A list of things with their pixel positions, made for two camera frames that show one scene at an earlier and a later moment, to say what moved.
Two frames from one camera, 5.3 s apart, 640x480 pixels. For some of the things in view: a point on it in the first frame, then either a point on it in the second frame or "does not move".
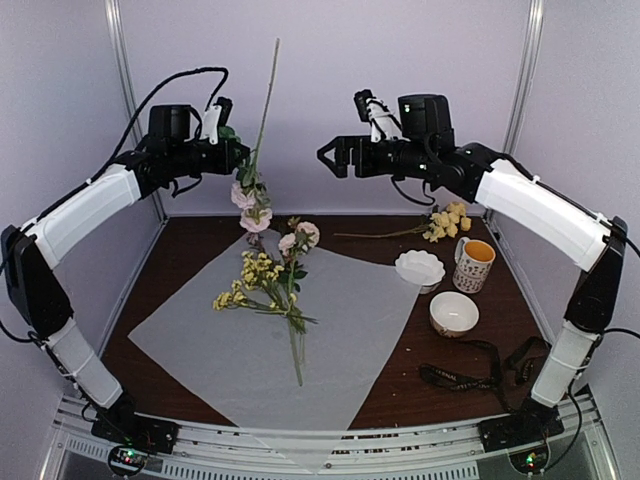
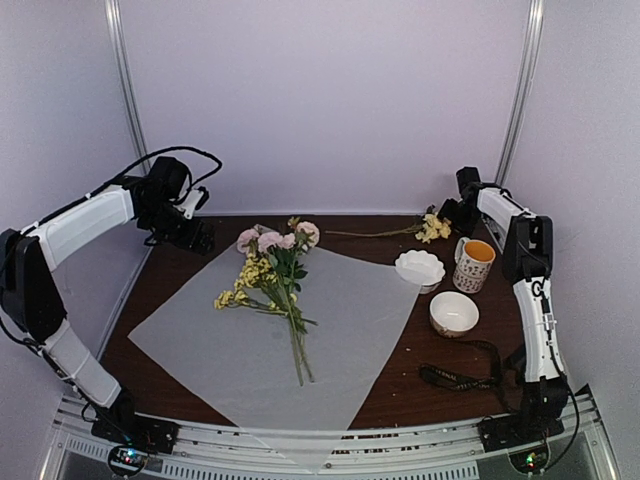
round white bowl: x=452 y=314 does not move
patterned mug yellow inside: x=474 y=259 does not move
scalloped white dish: x=422 y=268 does not move
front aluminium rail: x=439 y=452 does not move
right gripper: x=341 y=167 to x=447 y=211
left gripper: x=226 y=163 to x=189 y=239
